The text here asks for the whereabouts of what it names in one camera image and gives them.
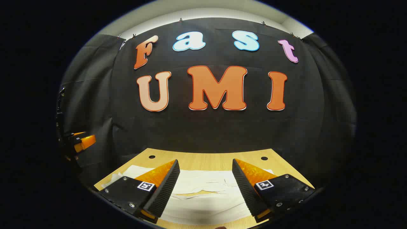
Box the white jeans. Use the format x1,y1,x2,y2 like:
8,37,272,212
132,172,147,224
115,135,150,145
102,164,277,226

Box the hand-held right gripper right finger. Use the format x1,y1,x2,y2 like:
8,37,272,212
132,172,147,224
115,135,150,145
231,158,316,224

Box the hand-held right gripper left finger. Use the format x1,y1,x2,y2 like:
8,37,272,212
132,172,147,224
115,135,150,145
98,159,181,224

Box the black backdrop cloth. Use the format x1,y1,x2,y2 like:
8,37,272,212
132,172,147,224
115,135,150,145
59,17,356,191

